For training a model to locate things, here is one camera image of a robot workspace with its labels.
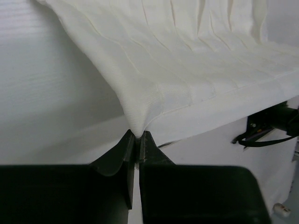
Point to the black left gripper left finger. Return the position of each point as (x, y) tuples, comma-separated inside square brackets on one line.
[(100, 192)]

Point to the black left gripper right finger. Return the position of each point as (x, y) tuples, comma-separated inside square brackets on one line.
[(196, 194)]

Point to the white pleated skirt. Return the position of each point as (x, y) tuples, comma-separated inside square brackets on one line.
[(182, 67)]

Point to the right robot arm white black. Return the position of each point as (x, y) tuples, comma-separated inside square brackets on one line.
[(284, 118)]

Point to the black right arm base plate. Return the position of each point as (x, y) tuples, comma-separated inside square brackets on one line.
[(257, 126)]

